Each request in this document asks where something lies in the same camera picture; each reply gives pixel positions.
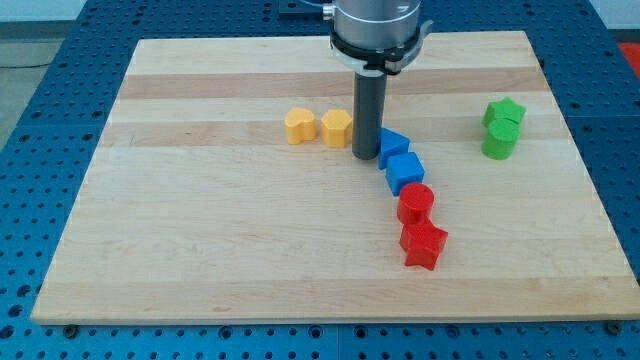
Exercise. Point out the yellow heart block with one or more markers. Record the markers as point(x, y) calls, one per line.
point(300, 125)

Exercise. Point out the green star block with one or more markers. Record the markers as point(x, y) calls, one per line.
point(506, 108)

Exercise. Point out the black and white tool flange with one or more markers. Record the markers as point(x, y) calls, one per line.
point(375, 63)

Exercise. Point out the yellow hexagon block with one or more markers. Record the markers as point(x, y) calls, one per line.
point(336, 128)

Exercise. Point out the red cylinder block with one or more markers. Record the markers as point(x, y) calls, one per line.
point(415, 203)

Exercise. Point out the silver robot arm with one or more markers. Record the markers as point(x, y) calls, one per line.
point(376, 39)

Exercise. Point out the red star block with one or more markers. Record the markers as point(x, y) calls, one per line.
point(423, 243)

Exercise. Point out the wooden board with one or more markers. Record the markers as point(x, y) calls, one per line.
point(196, 210)

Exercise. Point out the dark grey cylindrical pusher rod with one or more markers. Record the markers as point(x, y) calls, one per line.
point(369, 97)

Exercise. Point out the blue cube block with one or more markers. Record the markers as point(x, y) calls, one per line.
point(403, 169)

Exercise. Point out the green cylinder block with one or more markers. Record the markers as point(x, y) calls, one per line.
point(500, 141)

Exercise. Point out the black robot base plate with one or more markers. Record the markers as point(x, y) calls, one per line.
point(298, 9)

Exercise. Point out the blue triangle block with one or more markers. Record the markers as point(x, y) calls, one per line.
point(391, 143)

